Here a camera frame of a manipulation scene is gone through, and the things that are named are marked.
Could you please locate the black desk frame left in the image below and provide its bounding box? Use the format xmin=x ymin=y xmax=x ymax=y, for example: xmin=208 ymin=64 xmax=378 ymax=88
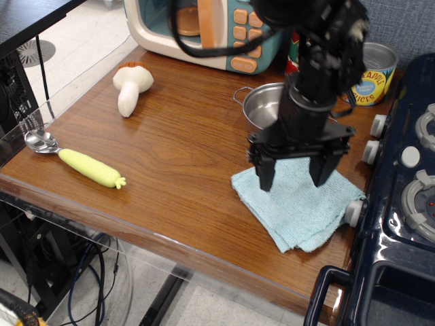
xmin=0 ymin=0 xmax=86 ymax=137

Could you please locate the pineapple slices can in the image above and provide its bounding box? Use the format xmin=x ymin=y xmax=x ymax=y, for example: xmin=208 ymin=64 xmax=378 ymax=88
xmin=351 ymin=42 xmax=399 ymax=106

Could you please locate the white stove knob lower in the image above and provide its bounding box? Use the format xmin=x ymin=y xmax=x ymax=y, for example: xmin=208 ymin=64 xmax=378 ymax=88
xmin=344 ymin=200 xmax=364 ymax=228

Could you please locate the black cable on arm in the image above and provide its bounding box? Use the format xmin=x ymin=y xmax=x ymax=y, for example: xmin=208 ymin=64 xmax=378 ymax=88
xmin=169 ymin=0 xmax=283 ymax=58

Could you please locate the toy microwave teal and cream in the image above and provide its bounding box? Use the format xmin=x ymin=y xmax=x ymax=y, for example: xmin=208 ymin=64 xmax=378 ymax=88
xmin=124 ymin=1 xmax=285 ymax=75

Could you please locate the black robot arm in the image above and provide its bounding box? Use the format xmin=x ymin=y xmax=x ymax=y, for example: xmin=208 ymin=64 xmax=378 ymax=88
xmin=249 ymin=1 xmax=368 ymax=192

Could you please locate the plush white mushroom toy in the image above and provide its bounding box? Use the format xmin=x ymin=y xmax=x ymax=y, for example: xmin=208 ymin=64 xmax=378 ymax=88
xmin=112 ymin=62 xmax=154 ymax=117

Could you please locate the blue cable under table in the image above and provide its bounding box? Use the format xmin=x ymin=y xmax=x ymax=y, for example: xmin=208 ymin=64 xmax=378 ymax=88
xmin=67 ymin=237 xmax=120 ymax=326

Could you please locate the white stove knob upper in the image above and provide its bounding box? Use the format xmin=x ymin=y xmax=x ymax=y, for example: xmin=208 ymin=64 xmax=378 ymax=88
xmin=370 ymin=114 xmax=387 ymax=139

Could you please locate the tomato sauce can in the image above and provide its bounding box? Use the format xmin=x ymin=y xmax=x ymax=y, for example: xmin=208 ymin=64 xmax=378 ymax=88
xmin=285 ymin=31 xmax=300 ymax=75

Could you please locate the dark blue toy stove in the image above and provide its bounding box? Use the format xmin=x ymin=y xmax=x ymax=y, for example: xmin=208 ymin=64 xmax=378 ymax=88
xmin=304 ymin=54 xmax=434 ymax=325

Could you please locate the white stove knob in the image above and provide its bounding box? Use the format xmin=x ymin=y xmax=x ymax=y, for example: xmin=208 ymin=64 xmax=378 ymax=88
xmin=362 ymin=141 xmax=380 ymax=165
xmin=370 ymin=114 xmax=387 ymax=139
xmin=344 ymin=200 xmax=364 ymax=228

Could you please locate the white stove knob middle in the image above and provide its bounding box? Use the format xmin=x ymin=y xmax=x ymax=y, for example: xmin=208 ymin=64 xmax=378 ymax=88
xmin=362 ymin=141 xmax=380 ymax=165

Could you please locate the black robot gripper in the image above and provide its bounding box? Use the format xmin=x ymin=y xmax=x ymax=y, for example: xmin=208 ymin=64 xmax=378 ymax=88
xmin=248 ymin=86 xmax=355 ymax=192

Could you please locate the spoon with green handle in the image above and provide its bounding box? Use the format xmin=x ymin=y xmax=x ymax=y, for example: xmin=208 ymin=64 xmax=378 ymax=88
xmin=24 ymin=130 xmax=126 ymax=189

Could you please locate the light blue towel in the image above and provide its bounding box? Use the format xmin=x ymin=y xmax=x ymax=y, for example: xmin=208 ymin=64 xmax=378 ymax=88
xmin=231 ymin=158 xmax=366 ymax=253

